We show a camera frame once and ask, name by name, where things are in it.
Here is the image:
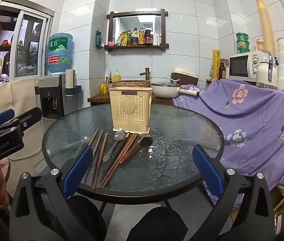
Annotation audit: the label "small metal spoon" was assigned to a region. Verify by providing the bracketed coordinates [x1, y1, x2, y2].
[103, 128, 126, 163]

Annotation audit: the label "bronze faucet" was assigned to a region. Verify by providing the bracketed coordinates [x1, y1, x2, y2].
[140, 67, 151, 81]

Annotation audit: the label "dark glass bottle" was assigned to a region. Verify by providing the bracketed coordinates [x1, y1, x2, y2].
[218, 62, 226, 79]

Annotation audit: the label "white electric kettle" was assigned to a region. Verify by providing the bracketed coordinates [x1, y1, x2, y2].
[256, 51, 278, 90]

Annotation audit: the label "blue water jug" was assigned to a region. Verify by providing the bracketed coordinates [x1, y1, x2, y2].
[46, 33, 73, 74]

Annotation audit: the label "yellow mug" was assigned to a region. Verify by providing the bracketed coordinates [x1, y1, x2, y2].
[100, 84, 109, 94]

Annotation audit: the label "beige hanging cloth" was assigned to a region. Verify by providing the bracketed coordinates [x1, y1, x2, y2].
[0, 78, 43, 196]

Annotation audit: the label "green instant noodle cups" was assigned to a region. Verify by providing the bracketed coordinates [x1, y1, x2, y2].
[236, 33, 250, 53]

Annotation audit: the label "green hanging packet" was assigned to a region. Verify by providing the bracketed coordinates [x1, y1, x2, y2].
[95, 30, 103, 50]

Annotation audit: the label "brown wooden counter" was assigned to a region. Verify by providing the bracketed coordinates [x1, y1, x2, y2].
[87, 92, 175, 107]

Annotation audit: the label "brown rice cooker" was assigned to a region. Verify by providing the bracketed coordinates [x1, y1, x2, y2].
[171, 68, 198, 85]

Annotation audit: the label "steel ladle wooden handle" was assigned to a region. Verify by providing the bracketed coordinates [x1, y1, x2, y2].
[120, 134, 153, 164]

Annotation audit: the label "wooden framed wall shelf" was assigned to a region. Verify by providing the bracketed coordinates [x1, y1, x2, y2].
[105, 9, 169, 52]

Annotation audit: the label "purple floral cloth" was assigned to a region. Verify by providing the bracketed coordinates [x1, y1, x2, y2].
[173, 79, 284, 189]

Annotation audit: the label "brown wooden chopstick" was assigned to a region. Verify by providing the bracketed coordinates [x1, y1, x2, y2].
[91, 130, 104, 186]
[100, 133, 139, 188]
[92, 132, 108, 190]
[99, 133, 138, 188]
[83, 129, 100, 184]

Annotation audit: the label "tall paper cup stack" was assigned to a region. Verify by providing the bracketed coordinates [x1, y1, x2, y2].
[256, 0, 275, 56]

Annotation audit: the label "woven basin sink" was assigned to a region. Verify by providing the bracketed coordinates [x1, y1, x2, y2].
[113, 81, 151, 88]

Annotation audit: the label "white microwave oven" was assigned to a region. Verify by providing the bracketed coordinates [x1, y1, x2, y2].
[229, 51, 268, 82]

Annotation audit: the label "paper cup dispenser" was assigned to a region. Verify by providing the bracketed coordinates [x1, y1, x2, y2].
[65, 69, 82, 96]

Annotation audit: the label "water dispenser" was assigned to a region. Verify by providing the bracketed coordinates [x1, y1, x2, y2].
[39, 74, 65, 119]

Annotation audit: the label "cream plastic utensil holder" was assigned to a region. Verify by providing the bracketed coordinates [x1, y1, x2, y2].
[109, 87, 152, 134]

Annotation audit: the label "dark soy sauce bottle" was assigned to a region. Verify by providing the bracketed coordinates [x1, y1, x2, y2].
[144, 26, 153, 46]

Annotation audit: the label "white frying pan with lid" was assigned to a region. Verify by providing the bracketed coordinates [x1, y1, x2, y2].
[151, 82, 199, 98]

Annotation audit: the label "yellow soap bottle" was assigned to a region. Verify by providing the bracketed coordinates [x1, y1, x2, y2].
[113, 70, 121, 82]

